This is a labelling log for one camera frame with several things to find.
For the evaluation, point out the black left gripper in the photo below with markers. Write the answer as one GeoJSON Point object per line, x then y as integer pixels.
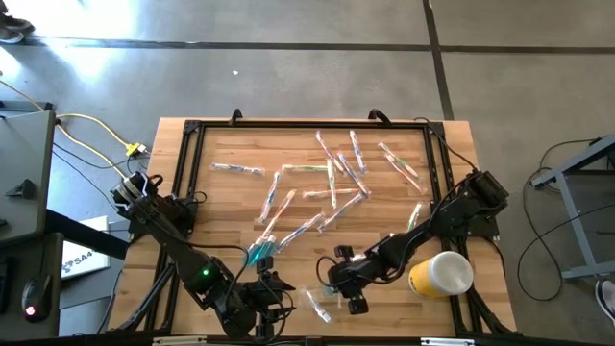
{"type": "Point", "coordinates": [259, 295]}

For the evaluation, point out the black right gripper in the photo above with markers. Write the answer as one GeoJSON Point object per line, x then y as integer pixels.
{"type": "Point", "coordinates": [358, 283]}

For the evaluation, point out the orange toothbrush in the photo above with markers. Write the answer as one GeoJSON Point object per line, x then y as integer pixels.
{"type": "Point", "coordinates": [317, 193]}
{"type": "Point", "coordinates": [281, 211]}
{"type": "Point", "coordinates": [407, 175]}

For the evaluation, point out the green toothbrush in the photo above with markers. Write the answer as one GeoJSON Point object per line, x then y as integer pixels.
{"type": "Point", "coordinates": [414, 217]}
{"type": "Point", "coordinates": [302, 168]}
{"type": "Point", "coordinates": [331, 180]}
{"type": "Point", "coordinates": [398, 160]}

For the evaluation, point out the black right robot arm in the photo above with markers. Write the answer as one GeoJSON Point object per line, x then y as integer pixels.
{"type": "Point", "coordinates": [432, 226]}

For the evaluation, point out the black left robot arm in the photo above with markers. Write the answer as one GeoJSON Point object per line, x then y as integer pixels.
{"type": "Point", "coordinates": [192, 259]}

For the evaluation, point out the yellow white wipes canister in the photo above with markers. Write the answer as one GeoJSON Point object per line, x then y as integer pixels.
{"type": "Point", "coordinates": [447, 274]}

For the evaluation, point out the silver aluminium extrusion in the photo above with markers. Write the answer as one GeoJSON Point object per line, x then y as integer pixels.
{"type": "Point", "coordinates": [447, 342]}

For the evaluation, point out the wrapped pink toothbrush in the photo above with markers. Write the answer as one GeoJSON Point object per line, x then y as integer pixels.
{"type": "Point", "coordinates": [329, 151]}

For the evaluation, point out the white printed box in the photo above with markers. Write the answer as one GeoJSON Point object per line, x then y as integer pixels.
{"type": "Point", "coordinates": [84, 250]}

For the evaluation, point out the black diagonal bar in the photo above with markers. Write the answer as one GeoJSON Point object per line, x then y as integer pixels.
{"type": "Point", "coordinates": [86, 235]}

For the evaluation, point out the black computer mouse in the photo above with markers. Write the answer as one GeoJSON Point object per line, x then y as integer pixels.
{"type": "Point", "coordinates": [37, 293]}

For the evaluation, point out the person's shoe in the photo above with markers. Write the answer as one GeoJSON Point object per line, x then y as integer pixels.
{"type": "Point", "coordinates": [607, 298]}
{"type": "Point", "coordinates": [14, 26]}

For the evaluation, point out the dark desk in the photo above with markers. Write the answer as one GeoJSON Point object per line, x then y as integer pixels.
{"type": "Point", "coordinates": [9, 317]}

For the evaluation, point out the black wedge stand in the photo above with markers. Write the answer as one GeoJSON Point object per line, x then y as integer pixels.
{"type": "Point", "coordinates": [24, 190]}

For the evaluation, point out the grey desk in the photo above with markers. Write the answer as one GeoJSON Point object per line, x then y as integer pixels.
{"type": "Point", "coordinates": [24, 158]}

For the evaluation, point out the black aluminium table frame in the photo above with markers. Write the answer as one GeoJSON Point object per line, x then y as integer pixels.
{"type": "Point", "coordinates": [312, 124]}

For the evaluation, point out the grey metal table frame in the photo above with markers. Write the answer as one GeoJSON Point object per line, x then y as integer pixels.
{"type": "Point", "coordinates": [574, 216]}

